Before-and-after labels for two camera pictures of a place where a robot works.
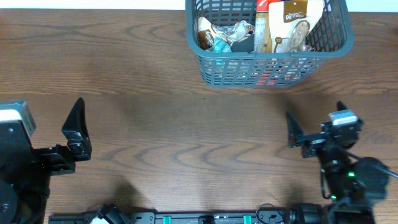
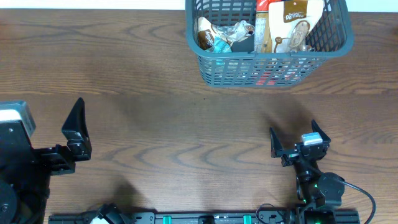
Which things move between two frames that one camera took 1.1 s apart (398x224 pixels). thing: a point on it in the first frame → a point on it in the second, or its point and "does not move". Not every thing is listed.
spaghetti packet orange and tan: (262, 32) does not move
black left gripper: (60, 160) does not move
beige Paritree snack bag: (290, 22) does not move
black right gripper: (319, 140) → (297, 154)
